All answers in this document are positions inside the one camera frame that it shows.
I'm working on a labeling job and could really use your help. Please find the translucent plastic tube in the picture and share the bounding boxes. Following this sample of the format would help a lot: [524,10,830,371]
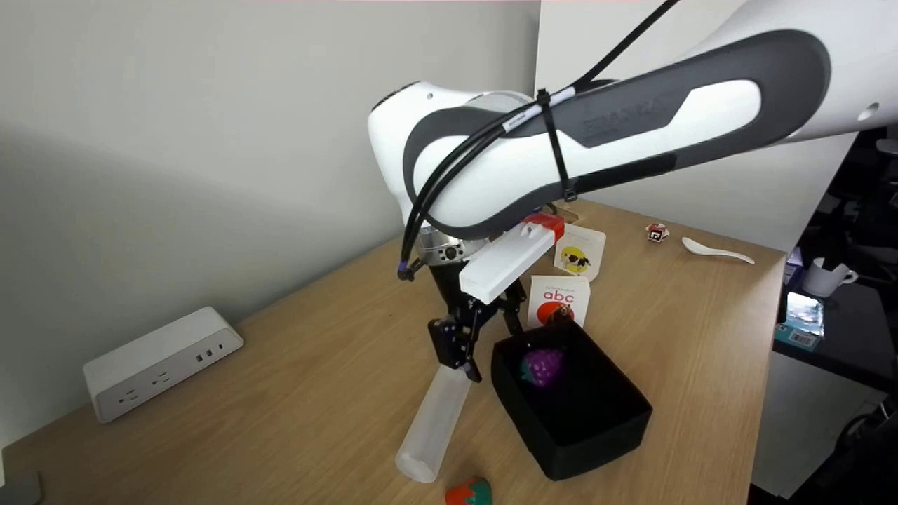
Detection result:
[395,365,473,484]

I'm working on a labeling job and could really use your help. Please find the black fabric box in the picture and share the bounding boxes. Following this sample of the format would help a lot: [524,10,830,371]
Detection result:
[490,321,653,482]

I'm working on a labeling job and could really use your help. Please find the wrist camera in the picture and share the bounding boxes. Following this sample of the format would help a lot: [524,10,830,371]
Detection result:
[459,213,566,304]

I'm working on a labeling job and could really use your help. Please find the white mug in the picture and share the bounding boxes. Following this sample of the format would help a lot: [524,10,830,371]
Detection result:
[802,257,859,298]

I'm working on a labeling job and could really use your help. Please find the purple toy grapes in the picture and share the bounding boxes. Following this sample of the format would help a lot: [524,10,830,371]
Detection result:
[520,348,566,389]

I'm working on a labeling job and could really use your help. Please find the small book with red circle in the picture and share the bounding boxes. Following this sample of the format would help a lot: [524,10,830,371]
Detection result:
[526,275,591,330]

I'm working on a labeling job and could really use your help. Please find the white spoon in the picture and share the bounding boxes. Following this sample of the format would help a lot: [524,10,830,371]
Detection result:
[682,236,756,265]

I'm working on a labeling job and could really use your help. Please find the white power strip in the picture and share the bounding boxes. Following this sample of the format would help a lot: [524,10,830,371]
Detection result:
[83,307,245,424]

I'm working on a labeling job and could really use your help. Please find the blue tissue box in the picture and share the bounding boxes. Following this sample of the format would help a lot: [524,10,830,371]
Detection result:
[774,291,826,352]

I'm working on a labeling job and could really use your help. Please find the red toy strawberry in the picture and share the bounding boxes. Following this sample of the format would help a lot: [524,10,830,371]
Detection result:
[445,477,493,505]

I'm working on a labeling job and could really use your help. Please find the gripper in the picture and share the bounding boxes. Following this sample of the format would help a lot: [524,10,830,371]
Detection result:
[427,261,528,384]

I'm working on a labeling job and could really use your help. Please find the small book with yellow circle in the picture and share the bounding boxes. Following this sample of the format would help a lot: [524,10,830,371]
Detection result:
[554,224,607,283]

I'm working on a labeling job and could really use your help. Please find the black desk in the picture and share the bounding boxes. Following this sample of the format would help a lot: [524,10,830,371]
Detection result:
[772,279,898,395]

